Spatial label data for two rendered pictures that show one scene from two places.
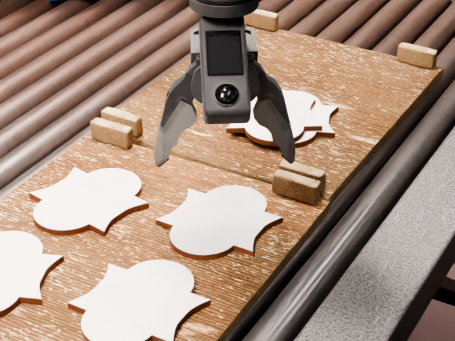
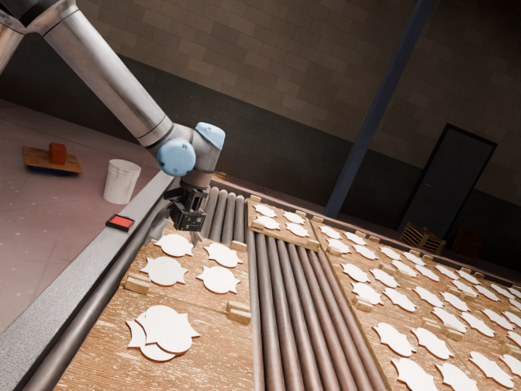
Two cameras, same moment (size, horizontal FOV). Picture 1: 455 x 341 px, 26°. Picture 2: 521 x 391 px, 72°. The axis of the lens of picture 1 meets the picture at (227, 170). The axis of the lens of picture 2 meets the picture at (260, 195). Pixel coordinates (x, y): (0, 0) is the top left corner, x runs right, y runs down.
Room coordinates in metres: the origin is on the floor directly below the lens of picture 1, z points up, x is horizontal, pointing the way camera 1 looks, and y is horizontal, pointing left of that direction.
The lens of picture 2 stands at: (1.75, -0.41, 1.49)
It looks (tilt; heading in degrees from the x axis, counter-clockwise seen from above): 15 degrees down; 142
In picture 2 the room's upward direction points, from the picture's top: 21 degrees clockwise
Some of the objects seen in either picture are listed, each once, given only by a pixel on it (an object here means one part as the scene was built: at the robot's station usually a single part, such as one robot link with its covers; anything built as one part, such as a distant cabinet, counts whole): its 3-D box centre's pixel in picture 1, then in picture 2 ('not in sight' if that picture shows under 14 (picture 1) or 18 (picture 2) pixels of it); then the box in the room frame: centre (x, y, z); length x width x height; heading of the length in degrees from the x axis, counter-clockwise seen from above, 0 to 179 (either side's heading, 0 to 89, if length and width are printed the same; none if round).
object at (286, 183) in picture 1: (296, 187); (138, 280); (0.99, -0.08, 0.95); 0.06 x 0.02 x 0.03; 61
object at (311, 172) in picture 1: (301, 176); (137, 285); (1.01, -0.09, 0.95); 0.06 x 0.02 x 0.03; 60
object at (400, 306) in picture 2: not in sight; (376, 285); (1.02, 0.89, 0.94); 0.41 x 0.35 x 0.04; 150
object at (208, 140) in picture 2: not in sight; (204, 147); (0.94, 0.00, 1.32); 0.09 x 0.08 x 0.11; 80
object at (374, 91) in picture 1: (277, 99); (171, 365); (1.25, -0.07, 0.93); 0.41 x 0.35 x 0.02; 150
